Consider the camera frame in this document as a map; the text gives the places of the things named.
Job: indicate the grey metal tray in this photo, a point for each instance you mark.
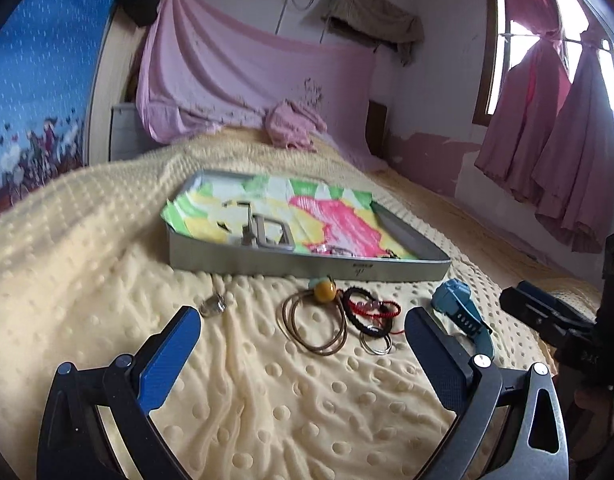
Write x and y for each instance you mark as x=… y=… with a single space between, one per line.
x=267 y=261

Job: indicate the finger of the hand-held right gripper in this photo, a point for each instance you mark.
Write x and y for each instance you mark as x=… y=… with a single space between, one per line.
x=534 y=310

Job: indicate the pink hanging sheet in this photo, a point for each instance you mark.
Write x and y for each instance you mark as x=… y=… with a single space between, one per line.
x=227 y=75

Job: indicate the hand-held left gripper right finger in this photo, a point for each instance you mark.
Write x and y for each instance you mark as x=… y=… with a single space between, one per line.
x=432 y=355

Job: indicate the wooden frame window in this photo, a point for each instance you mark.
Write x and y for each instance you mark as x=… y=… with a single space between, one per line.
x=517 y=35

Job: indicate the crumpled pink cloth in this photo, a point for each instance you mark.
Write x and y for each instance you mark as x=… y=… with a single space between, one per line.
x=292 y=125

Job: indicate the white cabinet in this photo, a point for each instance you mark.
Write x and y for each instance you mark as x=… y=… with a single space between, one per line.
x=123 y=130

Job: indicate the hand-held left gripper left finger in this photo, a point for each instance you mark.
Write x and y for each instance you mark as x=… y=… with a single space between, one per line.
x=167 y=355

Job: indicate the light wooden panel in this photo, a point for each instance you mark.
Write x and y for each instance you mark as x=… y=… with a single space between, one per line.
x=114 y=65

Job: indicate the silver belt buckle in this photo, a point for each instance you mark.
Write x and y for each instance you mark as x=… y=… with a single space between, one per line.
x=250 y=222

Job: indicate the person's right hand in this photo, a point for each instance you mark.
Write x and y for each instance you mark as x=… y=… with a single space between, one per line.
x=594 y=405

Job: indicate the yellow dotted blanket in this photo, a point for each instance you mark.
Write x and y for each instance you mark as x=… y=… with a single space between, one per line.
x=87 y=260

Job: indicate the blue wrist watch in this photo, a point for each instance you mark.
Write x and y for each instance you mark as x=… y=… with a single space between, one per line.
x=452 y=295

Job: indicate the khaki cloth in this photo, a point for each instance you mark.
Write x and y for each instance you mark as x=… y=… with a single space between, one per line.
x=372 y=15

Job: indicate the pink curtain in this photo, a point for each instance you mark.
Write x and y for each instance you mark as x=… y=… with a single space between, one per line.
x=522 y=125
x=582 y=160

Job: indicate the blue printed cloth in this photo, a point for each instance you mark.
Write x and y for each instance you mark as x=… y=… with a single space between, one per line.
x=42 y=60

